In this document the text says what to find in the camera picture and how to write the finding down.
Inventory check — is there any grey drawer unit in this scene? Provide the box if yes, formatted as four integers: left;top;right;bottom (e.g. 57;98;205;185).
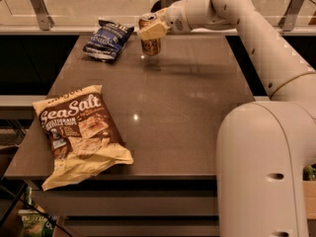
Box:
33;179;219;237

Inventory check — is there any brown sea salt chip bag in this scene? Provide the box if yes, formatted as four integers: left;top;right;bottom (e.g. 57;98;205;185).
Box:
33;85;133;191

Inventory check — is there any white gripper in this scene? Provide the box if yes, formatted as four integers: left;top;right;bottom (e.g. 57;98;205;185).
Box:
137;0;191;40

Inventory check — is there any left metal railing post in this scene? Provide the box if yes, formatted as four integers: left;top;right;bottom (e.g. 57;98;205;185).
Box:
30;0;54;31

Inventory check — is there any orange La Croix can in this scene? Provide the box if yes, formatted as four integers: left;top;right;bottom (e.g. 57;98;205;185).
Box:
138;13;161;56

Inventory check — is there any green snack bag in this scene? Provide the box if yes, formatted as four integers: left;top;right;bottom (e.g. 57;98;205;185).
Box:
18;188;57;237

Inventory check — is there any right metal railing post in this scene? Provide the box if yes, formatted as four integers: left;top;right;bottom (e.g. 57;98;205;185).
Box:
277;0;305;32

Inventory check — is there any cardboard box with snacks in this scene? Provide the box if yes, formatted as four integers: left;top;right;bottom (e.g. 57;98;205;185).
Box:
303;164;316;219

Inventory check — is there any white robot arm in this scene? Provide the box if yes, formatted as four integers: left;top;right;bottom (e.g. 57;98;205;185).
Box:
138;0;316;237

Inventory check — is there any blue chip bag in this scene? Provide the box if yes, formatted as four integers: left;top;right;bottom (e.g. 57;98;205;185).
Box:
83;20;134;61

